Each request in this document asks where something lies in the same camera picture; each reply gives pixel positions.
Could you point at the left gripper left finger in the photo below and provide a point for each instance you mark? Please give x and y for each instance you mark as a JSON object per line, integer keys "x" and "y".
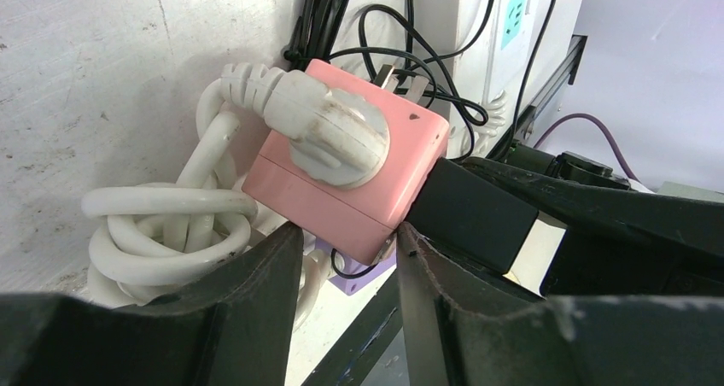
{"x": 232, "y": 327}

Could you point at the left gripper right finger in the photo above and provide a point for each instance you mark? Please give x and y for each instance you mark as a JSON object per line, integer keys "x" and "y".
{"x": 460, "y": 329}

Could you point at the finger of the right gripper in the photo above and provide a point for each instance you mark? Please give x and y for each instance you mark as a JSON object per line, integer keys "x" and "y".
{"x": 693, "y": 227}

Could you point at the pink cube socket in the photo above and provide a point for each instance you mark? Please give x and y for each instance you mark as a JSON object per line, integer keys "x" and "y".
{"x": 344, "y": 159}

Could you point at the small black plug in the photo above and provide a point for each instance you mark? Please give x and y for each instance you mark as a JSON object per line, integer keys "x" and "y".
{"x": 485, "y": 226}

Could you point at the white multi-socket power strip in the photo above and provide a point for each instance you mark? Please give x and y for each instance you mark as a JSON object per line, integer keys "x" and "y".
{"x": 507, "y": 50}

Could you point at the black adapter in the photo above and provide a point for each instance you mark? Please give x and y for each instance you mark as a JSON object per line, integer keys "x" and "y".
{"x": 319, "y": 23}

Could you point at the purple power strip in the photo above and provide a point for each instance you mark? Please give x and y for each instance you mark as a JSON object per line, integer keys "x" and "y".
{"x": 350, "y": 276}

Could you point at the aluminium frame rail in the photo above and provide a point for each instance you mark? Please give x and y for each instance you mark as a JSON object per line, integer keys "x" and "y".
{"x": 564, "y": 75}

